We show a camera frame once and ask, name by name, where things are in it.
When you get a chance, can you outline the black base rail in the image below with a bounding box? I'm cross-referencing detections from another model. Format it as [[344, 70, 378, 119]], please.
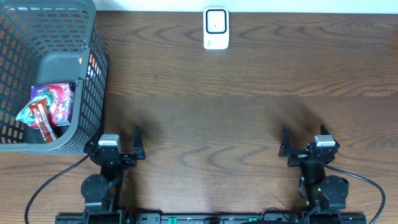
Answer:
[[55, 212, 368, 224]]

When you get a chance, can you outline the mint green snack packet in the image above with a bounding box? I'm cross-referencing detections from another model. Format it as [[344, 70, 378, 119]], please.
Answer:
[[16, 89, 55, 125]]

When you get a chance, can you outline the purple red tissue pack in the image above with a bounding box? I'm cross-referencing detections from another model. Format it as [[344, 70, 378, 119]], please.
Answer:
[[31, 83, 75, 127]]

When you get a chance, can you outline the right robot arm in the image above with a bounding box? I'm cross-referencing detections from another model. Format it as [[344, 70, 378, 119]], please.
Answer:
[[279, 125, 349, 223]]

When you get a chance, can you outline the orange red snack bar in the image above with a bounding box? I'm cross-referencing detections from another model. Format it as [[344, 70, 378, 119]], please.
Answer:
[[28, 98, 57, 143]]

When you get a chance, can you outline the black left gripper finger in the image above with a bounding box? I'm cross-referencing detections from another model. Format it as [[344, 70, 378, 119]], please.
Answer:
[[88, 126, 104, 148], [132, 126, 146, 160]]

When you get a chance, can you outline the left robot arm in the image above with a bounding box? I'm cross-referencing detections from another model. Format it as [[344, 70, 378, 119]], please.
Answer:
[[81, 126, 146, 224]]

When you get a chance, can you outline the grey plastic mesh basket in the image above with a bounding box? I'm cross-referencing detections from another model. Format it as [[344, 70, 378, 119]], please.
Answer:
[[1, 0, 108, 155]]

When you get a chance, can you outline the small orange box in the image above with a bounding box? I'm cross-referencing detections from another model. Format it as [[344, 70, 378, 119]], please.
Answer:
[[86, 53, 102, 78]]

